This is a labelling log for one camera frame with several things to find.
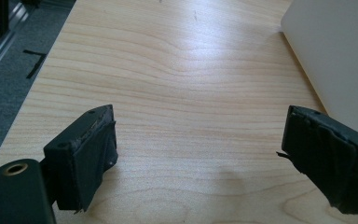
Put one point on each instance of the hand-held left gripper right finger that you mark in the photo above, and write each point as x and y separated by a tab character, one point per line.
329	155

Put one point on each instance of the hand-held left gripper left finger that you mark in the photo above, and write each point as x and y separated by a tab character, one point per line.
77	161

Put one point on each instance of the white flat board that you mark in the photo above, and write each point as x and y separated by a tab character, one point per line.
338	56

